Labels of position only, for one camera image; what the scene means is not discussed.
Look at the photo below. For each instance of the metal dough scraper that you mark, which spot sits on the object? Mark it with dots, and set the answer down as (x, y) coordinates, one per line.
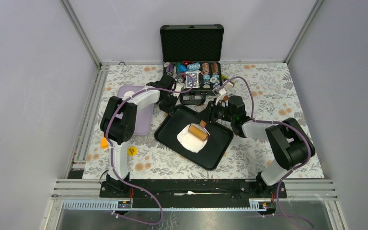
(200, 107)

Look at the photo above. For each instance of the wooden rolling pin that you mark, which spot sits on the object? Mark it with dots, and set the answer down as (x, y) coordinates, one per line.
(199, 131)

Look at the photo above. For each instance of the white dough disc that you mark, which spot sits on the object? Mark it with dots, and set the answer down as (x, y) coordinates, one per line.
(189, 142)

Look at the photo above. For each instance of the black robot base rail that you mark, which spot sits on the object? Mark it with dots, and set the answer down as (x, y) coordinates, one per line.
(230, 188)

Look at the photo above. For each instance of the purple plastic tray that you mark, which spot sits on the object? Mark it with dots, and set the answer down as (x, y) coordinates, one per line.
(144, 116)

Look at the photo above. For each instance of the small white dough piece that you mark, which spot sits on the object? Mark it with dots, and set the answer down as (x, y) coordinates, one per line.
(129, 93)

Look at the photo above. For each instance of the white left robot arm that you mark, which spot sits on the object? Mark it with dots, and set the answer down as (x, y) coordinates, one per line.
(119, 121)

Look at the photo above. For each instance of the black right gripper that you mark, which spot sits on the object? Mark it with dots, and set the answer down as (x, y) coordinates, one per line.
(212, 109)

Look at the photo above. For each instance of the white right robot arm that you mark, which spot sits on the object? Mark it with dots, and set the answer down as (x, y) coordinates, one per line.
(290, 145)

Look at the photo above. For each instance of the black baking tray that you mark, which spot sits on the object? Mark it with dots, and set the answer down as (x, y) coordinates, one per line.
(210, 155)

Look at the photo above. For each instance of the black poker chip case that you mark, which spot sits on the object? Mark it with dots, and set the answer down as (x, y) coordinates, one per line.
(193, 48)

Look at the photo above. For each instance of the yellow round token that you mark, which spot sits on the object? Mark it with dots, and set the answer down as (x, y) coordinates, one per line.
(132, 151)

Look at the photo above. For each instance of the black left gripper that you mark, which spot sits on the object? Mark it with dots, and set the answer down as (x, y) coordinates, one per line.
(169, 109)

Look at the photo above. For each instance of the blue playing card deck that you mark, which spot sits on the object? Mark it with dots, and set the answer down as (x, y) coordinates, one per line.
(192, 79)

